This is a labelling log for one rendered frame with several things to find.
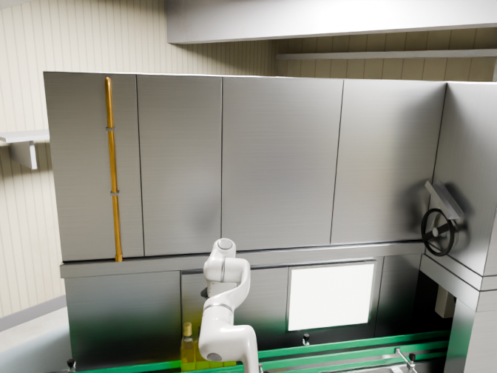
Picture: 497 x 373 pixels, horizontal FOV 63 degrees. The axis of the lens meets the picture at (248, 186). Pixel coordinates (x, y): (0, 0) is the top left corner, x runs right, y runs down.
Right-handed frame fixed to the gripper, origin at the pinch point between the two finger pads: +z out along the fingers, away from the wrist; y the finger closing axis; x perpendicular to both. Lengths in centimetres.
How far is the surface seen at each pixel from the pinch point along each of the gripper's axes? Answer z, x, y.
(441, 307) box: 38, -17, -114
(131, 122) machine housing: -47, -50, 31
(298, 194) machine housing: -18, -40, -37
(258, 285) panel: 19.1, -23.3, -20.3
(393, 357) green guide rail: 45, 2, -81
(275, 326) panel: 39, -16, -29
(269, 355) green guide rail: 44, -5, -24
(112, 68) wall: 16, -287, 67
